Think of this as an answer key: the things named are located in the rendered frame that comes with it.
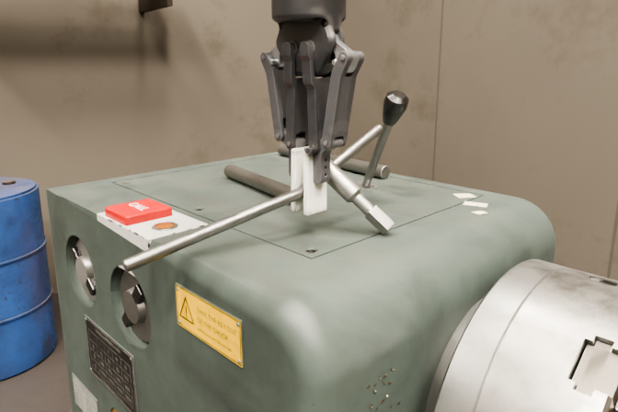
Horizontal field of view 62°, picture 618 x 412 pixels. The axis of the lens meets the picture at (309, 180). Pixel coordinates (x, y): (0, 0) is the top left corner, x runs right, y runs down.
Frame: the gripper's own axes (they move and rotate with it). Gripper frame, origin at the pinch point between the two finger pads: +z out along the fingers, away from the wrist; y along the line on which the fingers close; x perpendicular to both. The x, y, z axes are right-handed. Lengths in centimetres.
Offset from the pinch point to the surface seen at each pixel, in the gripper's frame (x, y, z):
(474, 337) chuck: 1.7, 19.5, 11.6
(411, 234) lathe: 7.6, 8.4, 6.0
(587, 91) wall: 245, -51, 3
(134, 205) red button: -10.7, -19.9, 4.8
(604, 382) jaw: 2.9, 29.8, 11.5
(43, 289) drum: 32, -218, 96
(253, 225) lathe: -2.8, -6.4, 6.0
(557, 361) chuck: 2.4, 26.4, 11.1
